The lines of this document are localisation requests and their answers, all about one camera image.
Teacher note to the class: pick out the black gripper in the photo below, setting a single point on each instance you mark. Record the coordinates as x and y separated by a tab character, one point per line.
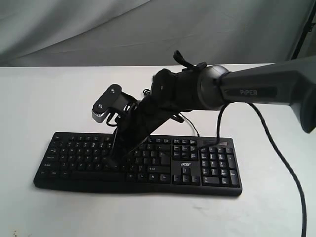
134	128

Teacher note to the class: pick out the grey backdrop cloth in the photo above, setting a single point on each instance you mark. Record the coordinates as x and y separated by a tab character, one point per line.
37	33

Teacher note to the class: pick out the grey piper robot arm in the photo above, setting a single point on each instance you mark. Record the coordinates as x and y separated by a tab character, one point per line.
291	83

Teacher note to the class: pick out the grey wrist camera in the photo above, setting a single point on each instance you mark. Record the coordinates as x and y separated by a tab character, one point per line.
112	105

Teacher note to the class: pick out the black tripod light stand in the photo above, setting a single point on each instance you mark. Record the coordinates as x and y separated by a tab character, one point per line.
307	28

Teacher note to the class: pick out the black acer keyboard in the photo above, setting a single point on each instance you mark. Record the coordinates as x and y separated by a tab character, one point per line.
191	165

